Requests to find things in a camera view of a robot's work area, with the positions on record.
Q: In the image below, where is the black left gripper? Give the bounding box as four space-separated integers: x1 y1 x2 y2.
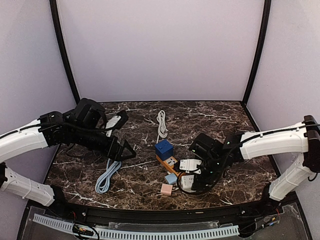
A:
71 124 137 162

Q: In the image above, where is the light blue charger plug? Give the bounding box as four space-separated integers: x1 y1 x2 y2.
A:
164 173 177 185

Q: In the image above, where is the orange power strip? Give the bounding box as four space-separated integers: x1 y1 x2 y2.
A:
156 155 180 177

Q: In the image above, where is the dark blue cube socket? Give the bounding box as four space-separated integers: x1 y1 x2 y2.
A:
154 139 174 161

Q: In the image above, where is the white cube socket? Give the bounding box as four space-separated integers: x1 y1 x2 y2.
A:
180 175 194 191

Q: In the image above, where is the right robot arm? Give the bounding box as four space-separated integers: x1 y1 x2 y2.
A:
189 115 320 217

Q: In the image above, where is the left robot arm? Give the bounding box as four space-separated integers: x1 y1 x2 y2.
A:
0 110 136 218

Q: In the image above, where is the pink charger plug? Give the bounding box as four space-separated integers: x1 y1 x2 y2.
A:
160 183 173 196

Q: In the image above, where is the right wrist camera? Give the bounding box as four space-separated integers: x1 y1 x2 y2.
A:
188 133 223 160

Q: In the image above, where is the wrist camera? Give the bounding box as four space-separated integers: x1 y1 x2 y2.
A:
188 133 223 160
73 98 107 129

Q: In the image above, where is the white power strip cable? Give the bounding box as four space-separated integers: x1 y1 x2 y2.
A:
156 110 169 144

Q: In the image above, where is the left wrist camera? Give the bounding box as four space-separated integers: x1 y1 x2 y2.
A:
73 98 107 129

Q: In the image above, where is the grey-blue coiled cable with plug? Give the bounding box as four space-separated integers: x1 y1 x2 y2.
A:
95 159 123 195

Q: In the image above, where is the black front table rail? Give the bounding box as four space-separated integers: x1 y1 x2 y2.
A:
29 187 286 227

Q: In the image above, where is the light blue slotted cable duct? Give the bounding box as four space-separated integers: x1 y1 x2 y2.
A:
32 213 240 240

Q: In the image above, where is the black left frame post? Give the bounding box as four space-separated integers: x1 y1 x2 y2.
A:
49 0 81 104

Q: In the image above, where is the black frame post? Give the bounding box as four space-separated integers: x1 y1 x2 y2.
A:
49 0 81 104
242 0 272 106

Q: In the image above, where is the black right frame post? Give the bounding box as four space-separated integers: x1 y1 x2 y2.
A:
242 0 272 106

